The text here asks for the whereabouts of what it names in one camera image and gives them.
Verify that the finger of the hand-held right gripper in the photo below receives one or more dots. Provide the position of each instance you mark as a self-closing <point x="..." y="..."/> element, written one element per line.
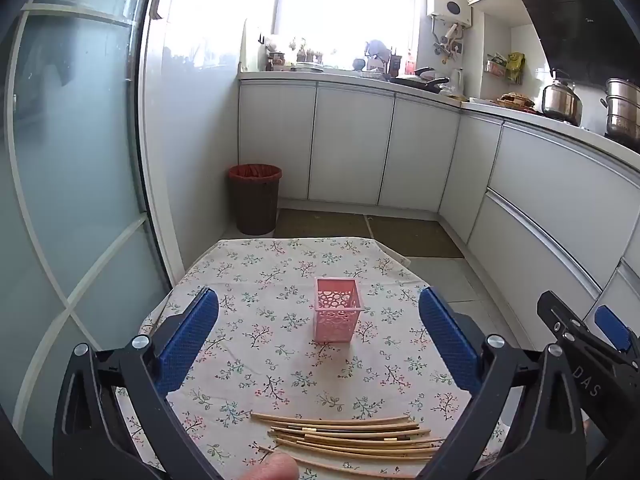
<point x="557" y="317"/>
<point x="612" y="330"/>

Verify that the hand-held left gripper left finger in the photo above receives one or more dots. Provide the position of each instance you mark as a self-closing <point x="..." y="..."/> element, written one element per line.
<point x="192" y="340"/>

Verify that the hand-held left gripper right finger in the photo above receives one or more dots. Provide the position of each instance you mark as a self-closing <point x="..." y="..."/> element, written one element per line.
<point x="447" y="340"/>

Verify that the pink perforated plastic basket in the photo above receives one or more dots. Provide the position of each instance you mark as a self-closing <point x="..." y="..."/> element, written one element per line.
<point x="335" y="320"/>

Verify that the bunch of bamboo chopsticks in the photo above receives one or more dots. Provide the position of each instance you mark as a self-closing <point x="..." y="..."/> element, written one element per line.
<point x="350" y="422"/>

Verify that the person's left hand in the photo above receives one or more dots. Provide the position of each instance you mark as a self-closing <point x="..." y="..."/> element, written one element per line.
<point x="272" y="469"/>

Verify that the floral tablecloth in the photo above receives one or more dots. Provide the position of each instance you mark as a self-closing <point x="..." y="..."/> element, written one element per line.
<point x="280" y="310"/>

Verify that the brown floor mat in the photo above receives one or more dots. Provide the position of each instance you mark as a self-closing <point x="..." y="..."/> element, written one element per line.
<point x="320" y="224"/>
<point x="415" y="237"/>

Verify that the white drawer cabinet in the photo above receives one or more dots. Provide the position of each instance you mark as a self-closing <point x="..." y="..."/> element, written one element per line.
<point x="550" y="200"/>

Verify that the brown trash bin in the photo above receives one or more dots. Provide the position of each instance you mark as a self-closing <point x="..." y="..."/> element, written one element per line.
<point x="255" y="205"/>

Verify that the red trash bag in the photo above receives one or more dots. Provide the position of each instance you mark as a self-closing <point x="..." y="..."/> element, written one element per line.
<point x="255" y="172"/>

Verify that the frosted glass sliding door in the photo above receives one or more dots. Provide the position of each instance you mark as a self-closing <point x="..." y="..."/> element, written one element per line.
<point x="75" y="160"/>

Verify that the stainless steel steamer pot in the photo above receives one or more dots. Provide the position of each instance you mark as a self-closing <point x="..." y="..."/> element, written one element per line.
<point x="622" y="110"/>

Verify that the stainless steel kettle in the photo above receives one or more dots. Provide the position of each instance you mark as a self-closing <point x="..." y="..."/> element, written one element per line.
<point x="562" y="100"/>

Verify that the white door cabinet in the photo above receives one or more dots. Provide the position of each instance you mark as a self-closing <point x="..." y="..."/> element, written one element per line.
<point x="350" y="145"/>

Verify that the tray of food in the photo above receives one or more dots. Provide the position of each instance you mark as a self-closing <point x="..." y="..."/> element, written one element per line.
<point x="515" y="100"/>

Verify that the white thermos jug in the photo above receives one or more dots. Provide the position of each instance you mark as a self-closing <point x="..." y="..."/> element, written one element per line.
<point x="457" y="84"/>

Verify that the yellow plastic bag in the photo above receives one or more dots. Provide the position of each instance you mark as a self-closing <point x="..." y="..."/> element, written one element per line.
<point x="515" y="66"/>

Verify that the black frying pan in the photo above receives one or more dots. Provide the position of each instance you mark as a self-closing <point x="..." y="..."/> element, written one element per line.
<point x="415" y="83"/>

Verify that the red bottle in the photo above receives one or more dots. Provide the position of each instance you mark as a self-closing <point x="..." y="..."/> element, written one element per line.
<point x="410" y="64"/>

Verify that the black range hood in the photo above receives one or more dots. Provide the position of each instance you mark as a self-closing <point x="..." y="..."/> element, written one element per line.
<point x="575" y="25"/>

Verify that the white kitchen countertop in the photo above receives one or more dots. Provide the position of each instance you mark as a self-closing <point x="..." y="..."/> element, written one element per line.
<point x="320" y="74"/>

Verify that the water heater pipes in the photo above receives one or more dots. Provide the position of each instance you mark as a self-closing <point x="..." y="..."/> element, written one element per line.
<point x="445" y="40"/>

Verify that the pale cutting board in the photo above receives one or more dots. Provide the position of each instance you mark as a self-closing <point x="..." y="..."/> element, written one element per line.
<point x="250" y="45"/>

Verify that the row of small jars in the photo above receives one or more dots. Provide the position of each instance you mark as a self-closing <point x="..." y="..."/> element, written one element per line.
<point x="300" y="56"/>

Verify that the kitchen window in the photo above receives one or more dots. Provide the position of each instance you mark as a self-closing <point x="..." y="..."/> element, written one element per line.
<point x="345" y="5"/>

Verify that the metal wall rack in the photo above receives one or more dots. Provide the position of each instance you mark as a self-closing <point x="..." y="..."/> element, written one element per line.
<point x="495" y="66"/>

